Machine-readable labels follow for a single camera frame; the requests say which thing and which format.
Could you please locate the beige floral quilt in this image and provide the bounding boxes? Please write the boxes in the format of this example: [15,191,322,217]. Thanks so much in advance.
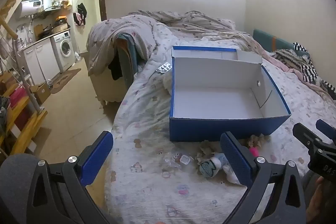
[87,10,254,77]

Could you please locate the teal headboard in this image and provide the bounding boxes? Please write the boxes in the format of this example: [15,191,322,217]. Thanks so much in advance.
[253,28,298,53]

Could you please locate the red bag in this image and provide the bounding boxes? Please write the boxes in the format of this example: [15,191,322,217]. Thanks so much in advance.
[9,88,30,130]

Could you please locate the metal drying rack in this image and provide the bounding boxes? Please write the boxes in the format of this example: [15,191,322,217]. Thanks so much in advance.
[0,30,44,113]

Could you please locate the brown door mat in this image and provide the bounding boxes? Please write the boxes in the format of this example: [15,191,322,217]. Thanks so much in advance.
[50,68,82,94]

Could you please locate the black white striped garment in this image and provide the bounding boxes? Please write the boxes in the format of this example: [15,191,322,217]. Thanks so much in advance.
[292,42,320,83]

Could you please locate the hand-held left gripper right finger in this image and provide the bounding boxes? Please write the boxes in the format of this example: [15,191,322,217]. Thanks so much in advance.
[220,131,306,224]

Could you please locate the person's right hand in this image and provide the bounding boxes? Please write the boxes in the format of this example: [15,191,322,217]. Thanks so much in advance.
[308,175,336,224]

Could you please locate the beige pink scrunchie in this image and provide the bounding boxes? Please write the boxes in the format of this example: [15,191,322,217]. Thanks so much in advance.
[247,134,271,149]

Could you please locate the yellow wooden shelf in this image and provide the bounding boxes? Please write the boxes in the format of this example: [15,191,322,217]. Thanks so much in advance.
[0,77,48,155]

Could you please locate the white washing machine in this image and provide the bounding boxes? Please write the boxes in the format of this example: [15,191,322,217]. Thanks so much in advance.
[50,31,75,74]

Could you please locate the white base cabinet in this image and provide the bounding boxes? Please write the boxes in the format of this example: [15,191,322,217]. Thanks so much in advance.
[23,38,61,86]

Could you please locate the cream lace scrunchie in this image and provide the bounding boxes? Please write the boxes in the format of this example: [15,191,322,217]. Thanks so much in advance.
[196,140,219,162]

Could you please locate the light blue plush toy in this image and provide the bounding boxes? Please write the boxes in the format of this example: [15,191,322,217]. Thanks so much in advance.
[211,153,243,185]

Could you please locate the blue cardboard box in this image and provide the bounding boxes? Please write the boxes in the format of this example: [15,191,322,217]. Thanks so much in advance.
[169,46,292,143]

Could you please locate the white printed bed blanket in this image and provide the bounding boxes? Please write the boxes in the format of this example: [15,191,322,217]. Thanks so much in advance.
[104,22,336,224]

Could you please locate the hanging black pink clothes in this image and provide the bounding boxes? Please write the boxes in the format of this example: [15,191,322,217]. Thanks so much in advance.
[73,3,88,26]

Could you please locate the patterned knit sweater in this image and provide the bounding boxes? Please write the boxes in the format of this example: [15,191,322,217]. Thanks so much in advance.
[272,49,311,70]

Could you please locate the teal bed footboard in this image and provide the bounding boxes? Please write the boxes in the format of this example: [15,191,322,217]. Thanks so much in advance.
[115,33,139,89]

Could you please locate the silver pill blister pack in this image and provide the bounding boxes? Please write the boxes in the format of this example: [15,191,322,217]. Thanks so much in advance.
[155,62,173,74]

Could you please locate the white teal sock ball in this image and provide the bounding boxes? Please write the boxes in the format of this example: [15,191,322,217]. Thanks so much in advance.
[199,157,223,179]

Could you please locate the white water heater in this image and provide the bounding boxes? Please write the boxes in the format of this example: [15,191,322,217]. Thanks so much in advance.
[14,0,45,21]

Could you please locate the black hanging cloth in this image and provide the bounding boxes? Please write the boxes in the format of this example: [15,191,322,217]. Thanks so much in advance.
[108,57,124,81]

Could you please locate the dark door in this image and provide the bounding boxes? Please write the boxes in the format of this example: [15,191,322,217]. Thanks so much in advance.
[98,0,108,22]

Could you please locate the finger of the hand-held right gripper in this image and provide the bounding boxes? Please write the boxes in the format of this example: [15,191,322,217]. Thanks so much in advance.
[315,119,336,146]
[292,122,324,157]

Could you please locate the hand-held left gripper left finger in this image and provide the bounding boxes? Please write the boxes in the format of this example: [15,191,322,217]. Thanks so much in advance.
[31,131,114,224]

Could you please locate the cream plush toy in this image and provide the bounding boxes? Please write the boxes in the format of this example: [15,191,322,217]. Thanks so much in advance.
[160,72,174,96]

